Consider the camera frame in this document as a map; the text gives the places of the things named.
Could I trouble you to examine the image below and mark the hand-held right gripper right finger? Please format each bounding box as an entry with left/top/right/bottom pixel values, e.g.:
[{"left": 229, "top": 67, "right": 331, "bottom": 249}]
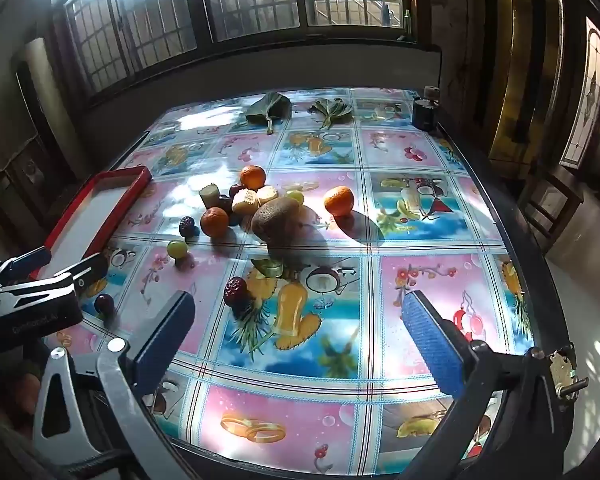
[{"left": 400, "top": 289, "right": 577, "bottom": 480}]

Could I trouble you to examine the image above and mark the dark wooden chair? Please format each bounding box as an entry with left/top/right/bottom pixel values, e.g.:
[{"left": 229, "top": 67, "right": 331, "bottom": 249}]
[{"left": 517, "top": 165, "right": 586, "bottom": 256}]

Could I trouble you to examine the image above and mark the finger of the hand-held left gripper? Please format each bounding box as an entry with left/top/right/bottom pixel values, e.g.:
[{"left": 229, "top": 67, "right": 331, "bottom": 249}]
[
  {"left": 0, "top": 252, "right": 110, "bottom": 311},
  {"left": 0, "top": 246, "right": 53, "bottom": 291}
]

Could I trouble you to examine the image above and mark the brown kiwi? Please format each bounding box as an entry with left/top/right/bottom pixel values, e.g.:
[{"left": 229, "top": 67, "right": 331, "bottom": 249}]
[{"left": 251, "top": 196, "right": 303, "bottom": 243}]

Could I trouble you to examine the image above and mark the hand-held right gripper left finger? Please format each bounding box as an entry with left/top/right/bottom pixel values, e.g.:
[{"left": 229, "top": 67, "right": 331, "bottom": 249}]
[{"left": 30, "top": 290, "right": 201, "bottom": 480}]

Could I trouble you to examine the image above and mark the barred window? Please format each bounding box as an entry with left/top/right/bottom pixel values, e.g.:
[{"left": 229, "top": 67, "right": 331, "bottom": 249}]
[{"left": 55, "top": 0, "right": 416, "bottom": 106}]

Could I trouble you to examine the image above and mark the black jar with cork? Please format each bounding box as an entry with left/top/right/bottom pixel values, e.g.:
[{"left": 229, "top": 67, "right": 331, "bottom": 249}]
[{"left": 411, "top": 85, "right": 442, "bottom": 132}]

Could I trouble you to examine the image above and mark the fruit print tablecloth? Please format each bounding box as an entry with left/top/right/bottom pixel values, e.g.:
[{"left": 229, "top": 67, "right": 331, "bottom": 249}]
[{"left": 45, "top": 87, "right": 551, "bottom": 476}]

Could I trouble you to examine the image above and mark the stained glass door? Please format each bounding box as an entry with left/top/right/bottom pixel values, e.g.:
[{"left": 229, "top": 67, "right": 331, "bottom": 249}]
[{"left": 555, "top": 0, "right": 600, "bottom": 186}]

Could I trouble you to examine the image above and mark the leafy green sprig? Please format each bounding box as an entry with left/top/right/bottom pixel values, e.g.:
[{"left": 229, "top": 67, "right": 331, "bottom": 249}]
[{"left": 307, "top": 97, "right": 353, "bottom": 129}]

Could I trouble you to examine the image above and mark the broad green leaf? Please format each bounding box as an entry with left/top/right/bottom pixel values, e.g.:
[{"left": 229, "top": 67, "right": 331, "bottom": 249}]
[{"left": 244, "top": 91, "right": 292, "bottom": 135}]

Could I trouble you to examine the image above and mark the red cardboard tray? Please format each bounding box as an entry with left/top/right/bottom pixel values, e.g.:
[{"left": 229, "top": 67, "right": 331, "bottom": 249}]
[{"left": 27, "top": 165, "right": 153, "bottom": 281}]

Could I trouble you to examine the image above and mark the orange mandarin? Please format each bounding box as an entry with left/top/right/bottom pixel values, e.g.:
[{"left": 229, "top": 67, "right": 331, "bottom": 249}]
[
  {"left": 323, "top": 186, "right": 356, "bottom": 217},
  {"left": 200, "top": 206, "right": 230, "bottom": 238},
  {"left": 239, "top": 165, "right": 267, "bottom": 191}
]

